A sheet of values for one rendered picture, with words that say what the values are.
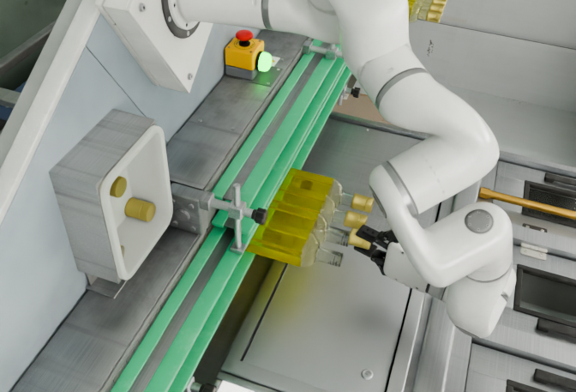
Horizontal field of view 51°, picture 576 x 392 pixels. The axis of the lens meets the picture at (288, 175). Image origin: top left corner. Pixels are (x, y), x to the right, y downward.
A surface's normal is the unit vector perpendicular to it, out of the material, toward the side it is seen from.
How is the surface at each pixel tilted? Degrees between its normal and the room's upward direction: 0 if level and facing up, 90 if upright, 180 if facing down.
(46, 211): 0
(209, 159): 90
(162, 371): 90
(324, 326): 90
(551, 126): 90
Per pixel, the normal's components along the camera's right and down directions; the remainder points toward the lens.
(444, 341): 0.04, -0.75
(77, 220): -0.33, 0.61
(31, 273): 0.94, 0.25
